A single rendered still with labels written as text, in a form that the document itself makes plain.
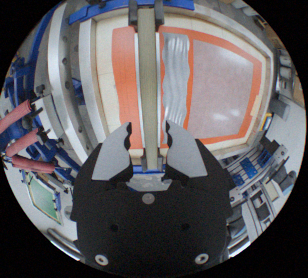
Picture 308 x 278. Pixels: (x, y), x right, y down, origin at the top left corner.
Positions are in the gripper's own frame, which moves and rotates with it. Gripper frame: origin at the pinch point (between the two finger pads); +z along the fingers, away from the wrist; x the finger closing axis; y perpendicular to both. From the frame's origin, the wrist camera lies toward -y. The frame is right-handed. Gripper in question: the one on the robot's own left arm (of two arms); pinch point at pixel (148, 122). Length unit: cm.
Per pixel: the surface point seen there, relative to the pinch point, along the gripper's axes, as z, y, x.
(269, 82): 14, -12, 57
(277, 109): 79, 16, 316
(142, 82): 6.3, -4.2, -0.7
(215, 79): 16.7, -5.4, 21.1
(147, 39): 6.4, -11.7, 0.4
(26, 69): 16, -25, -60
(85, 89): 13.3, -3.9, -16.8
